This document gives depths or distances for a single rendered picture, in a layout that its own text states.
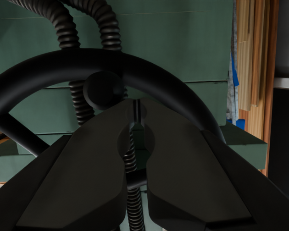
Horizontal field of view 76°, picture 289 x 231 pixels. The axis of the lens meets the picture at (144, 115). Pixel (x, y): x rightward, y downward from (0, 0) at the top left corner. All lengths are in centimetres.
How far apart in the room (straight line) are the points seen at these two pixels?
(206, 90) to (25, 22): 34
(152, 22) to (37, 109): 27
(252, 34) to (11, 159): 168
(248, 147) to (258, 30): 138
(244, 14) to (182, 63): 142
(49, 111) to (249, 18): 161
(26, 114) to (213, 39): 37
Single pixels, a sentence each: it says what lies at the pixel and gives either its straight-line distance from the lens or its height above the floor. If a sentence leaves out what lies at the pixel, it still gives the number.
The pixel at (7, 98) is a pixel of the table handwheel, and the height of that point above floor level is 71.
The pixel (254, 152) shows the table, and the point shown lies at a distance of 45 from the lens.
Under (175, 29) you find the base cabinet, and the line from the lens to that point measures 36.
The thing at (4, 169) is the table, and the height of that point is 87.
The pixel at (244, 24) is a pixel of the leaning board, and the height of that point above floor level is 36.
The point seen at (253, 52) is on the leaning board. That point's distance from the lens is 177.
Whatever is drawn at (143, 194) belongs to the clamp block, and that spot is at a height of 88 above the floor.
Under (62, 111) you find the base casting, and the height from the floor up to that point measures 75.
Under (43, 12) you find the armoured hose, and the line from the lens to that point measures 26.
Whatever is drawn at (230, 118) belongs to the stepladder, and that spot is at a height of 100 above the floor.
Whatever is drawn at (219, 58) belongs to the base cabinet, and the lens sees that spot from 38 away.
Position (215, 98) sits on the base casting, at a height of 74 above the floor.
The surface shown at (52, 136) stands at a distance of 41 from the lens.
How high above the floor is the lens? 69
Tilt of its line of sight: 13 degrees up
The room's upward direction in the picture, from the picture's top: 178 degrees clockwise
